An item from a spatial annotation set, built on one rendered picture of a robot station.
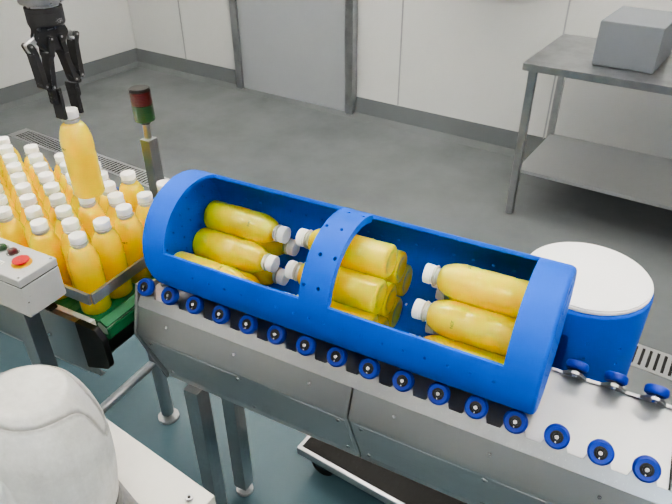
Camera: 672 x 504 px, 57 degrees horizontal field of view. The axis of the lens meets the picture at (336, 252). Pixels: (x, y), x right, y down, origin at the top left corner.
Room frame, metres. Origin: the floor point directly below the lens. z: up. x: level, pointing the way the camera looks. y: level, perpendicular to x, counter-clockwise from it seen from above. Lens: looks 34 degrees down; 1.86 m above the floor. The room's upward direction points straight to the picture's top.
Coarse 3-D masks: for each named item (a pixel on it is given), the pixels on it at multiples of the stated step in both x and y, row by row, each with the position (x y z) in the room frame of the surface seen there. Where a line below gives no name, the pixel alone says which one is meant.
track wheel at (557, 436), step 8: (552, 424) 0.76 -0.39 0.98; (560, 424) 0.76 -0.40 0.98; (544, 432) 0.75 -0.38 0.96; (552, 432) 0.75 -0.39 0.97; (560, 432) 0.74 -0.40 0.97; (568, 432) 0.74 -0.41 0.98; (552, 440) 0.74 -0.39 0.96; (560, 440) 0.73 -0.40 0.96; (568, 440) 0.73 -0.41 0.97; (560, 448) 0.72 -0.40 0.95
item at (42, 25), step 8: (24, 8) 1.31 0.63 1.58; (48, 8) 1.31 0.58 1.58; (56, 8) 1.32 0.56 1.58; (32, 16) 1.30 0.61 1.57; (40, 16) 1.30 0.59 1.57; (48, 16) 1.30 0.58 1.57; (56, 16) 1.32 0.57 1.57; (64, 16) 1.34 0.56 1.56; (32, 24) 1.30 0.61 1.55; (40, 24) 1.30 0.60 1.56; (48, 24) 1.30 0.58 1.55; (56, 24) 1.31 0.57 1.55; (64, 24) 1.36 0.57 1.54; (32, 32) 1.30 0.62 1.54; (40, 32) 1.30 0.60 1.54; (48, 32) 1.32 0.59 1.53; (56, 32) 1.34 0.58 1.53; (64, 32) 1.36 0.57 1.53; (40, 40) 1.30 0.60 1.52; (56, 40) 1.33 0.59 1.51; (40, 48) 1.31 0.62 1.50; (56, 48) 1.33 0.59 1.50
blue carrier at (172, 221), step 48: (192, 192) 1.29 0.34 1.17; (240, 192) 1.33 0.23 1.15; (144, 240) 1.14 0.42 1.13; (192, 240) 1.27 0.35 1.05; (336, 240) 1.00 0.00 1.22; (384, 240) 1.16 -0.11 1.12; (432, 240) 1.09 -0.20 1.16; (192, 288) 1.09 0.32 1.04; (240, 288) 1.02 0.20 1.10; (288, 288) 1.19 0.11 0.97; (432, 288) 1.10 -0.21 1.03; (528, 288) 0.84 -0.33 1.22; (336, 336) 0.92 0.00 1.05; (384, 336) 0.86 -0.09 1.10; (528, 336) 0.77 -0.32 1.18; (480, 384) 0.78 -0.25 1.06; (528, 384) 0.74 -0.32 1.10
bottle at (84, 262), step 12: (72, 252) 1.19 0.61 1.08; (84, 252) 1.19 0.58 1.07; (96, 252) 1.21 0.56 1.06; (72, 264) 1.18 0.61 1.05; (84, 264) 1.18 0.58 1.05; (96, 264) 1.19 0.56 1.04; (72, 276) 1.18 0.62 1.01; (84, 276) 1.17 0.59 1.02; (96, 276) 1.19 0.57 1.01; (84, 288) 1.17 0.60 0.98; (96, 288) 1.18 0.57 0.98; (108, 300) 1.20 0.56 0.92; (84, 312) 1.18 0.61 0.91; (96, 312) 1.17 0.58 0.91
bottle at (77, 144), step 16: (64, 128) 1.31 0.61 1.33; (80, 128) 1.32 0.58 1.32; (64, 144) 1.30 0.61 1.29; (80, 144) 1.31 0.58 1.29; (80, 160) 1.30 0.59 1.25; (96, 160) 1.33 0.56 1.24; (80, 176) 1.30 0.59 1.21; (96, 176) 1.32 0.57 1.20; (80, 192) 1.30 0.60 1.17; (96, 192) 1.31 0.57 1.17
